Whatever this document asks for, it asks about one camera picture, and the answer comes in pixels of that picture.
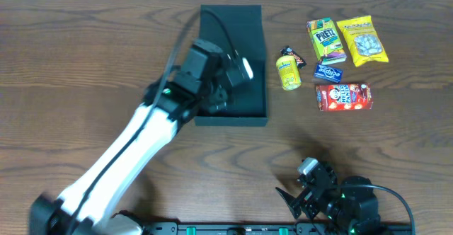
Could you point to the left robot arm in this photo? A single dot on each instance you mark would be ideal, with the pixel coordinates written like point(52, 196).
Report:
point(86, 206)

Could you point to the small yellow can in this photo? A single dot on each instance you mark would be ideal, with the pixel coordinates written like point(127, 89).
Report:
point(288, 72)

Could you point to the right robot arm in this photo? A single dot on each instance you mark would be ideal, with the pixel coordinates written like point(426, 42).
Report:
point(351, 210)

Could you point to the yellow seed snack bag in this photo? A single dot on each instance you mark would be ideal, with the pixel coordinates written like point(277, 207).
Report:
point(362, 40)

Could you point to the black gift box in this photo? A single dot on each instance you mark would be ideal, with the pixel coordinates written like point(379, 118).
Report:
point(238, 30)

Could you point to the green Pretz snack box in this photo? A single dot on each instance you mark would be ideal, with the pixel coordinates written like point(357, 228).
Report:
point(326, 42)

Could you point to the black chocolate bar wrapper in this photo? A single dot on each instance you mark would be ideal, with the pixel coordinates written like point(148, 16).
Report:
point(288, 51)

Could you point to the red Hello Panda box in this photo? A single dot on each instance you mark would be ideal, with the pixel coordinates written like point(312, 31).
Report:
point(340, 97)

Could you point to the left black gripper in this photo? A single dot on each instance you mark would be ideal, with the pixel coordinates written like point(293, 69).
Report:
point(217, 98)

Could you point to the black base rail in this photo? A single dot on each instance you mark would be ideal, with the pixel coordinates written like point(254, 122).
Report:
point(298, 228)

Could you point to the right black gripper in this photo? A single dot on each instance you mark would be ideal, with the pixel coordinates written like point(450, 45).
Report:
point(304, 195)

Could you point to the blue Eclipse gum pack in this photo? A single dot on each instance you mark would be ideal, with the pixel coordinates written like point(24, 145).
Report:
point(328, 73)

